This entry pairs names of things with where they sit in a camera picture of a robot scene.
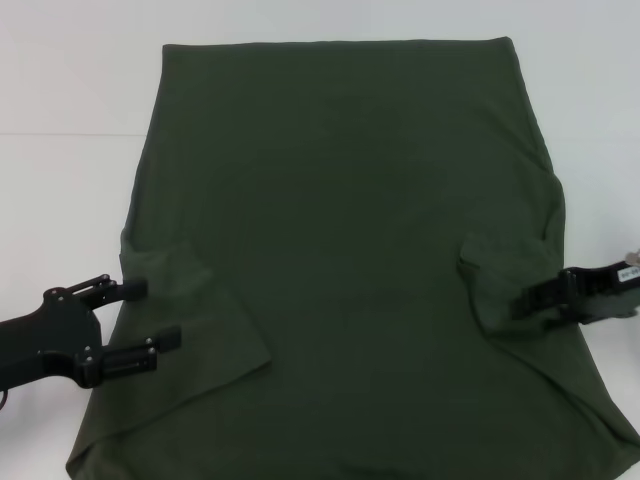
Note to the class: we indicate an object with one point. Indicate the dark green shirt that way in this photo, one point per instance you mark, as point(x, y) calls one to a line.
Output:
point(350, 225)

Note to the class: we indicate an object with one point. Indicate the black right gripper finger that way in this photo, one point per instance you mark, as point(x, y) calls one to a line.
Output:
point(545, 300)
point(562, 321)

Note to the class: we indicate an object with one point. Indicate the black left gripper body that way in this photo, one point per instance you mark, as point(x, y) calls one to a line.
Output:
point(45, 335)

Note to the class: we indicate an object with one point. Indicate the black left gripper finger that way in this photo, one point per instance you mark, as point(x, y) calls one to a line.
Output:
point(134, 289)
point(167, 340)

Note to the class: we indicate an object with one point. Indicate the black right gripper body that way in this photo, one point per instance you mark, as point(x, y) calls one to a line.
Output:
point(605, 295)

